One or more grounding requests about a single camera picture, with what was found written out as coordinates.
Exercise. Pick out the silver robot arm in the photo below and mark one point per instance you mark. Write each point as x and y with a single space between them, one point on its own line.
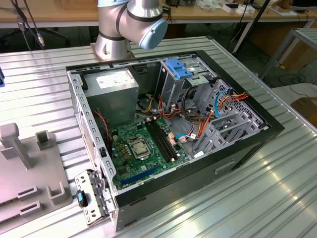
111 44

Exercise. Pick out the grey metal disk bay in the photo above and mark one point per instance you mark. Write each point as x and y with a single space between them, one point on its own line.
214 142

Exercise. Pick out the black RAM slot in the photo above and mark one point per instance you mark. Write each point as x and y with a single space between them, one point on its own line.
168 137
161 140
158 141
165 138

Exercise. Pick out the grey metal drive cage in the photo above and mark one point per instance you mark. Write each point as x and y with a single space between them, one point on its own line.
171 86

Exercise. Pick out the CPU socket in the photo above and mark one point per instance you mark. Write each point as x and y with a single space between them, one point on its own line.
130 140

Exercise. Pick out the silver CPU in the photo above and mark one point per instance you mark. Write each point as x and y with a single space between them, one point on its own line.
139 149

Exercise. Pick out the grey power supply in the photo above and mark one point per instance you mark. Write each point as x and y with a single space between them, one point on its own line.
111 99

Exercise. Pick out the blue plastic drive latch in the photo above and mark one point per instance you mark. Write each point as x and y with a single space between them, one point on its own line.
177 69

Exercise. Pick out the green motherboard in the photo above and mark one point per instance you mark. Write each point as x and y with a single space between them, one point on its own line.
133 171

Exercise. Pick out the blue expansion slot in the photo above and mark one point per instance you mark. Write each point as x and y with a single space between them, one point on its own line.
140 176

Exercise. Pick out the black PC case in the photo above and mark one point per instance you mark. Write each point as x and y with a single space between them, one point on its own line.
173 188

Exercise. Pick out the white box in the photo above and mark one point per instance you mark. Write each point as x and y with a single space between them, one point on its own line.
244 10

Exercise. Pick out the grey parts rack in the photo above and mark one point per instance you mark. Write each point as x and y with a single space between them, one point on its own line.
32 178

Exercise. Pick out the wooden desk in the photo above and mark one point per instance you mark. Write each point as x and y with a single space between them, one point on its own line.
62 15

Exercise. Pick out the black slanted pole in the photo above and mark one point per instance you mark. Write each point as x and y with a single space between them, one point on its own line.
260 13

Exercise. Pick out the small brown cardboard box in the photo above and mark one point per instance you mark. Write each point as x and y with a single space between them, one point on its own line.
307 109

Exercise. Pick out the large brown cardboard box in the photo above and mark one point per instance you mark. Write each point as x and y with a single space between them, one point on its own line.
302 54

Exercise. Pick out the silver card retention bracket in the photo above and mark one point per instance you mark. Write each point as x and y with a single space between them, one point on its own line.
85 178

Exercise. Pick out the square brown base plate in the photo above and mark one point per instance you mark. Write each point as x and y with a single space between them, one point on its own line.
93 48

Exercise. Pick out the black and blue bracket latch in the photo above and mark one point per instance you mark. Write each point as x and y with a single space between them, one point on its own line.
81 198

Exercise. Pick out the grey metal frame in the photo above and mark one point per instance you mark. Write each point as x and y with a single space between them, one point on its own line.
304 32

